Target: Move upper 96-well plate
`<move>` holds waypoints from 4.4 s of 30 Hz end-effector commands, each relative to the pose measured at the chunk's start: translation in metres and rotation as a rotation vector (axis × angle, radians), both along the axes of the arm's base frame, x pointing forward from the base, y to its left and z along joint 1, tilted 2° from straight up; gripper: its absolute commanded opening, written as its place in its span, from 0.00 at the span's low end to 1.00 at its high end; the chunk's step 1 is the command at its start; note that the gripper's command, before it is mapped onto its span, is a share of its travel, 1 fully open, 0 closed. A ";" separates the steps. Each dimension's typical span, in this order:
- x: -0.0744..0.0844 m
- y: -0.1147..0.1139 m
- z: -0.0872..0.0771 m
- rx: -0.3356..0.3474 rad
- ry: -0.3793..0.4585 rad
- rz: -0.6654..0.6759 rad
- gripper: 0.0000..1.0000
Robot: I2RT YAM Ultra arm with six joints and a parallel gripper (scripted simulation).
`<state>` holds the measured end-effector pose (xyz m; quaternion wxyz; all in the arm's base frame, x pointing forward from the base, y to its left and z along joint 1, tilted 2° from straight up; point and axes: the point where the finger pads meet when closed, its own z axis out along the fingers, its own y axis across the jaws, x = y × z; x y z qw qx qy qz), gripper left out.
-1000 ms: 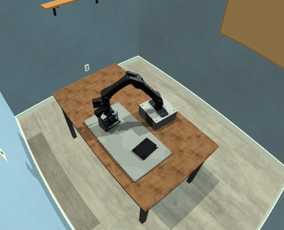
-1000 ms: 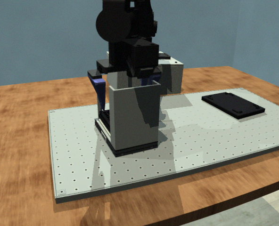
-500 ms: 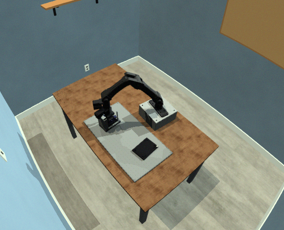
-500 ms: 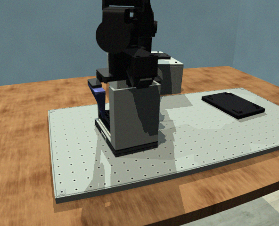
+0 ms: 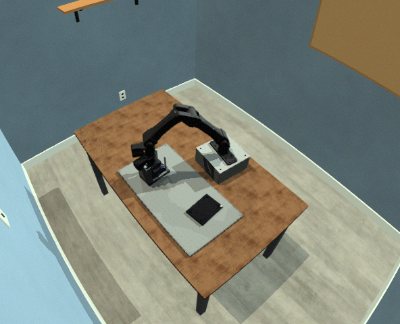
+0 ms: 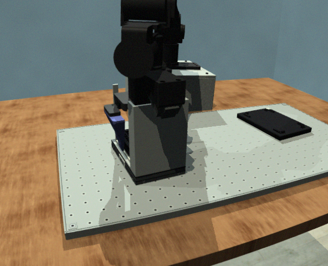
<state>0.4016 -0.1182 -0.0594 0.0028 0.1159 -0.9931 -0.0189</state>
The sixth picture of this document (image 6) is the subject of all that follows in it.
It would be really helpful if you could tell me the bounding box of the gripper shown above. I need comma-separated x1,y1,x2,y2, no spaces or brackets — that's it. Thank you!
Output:
104,91,151,151

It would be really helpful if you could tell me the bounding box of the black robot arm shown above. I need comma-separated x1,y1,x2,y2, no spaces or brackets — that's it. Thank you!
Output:
114,0,201,119

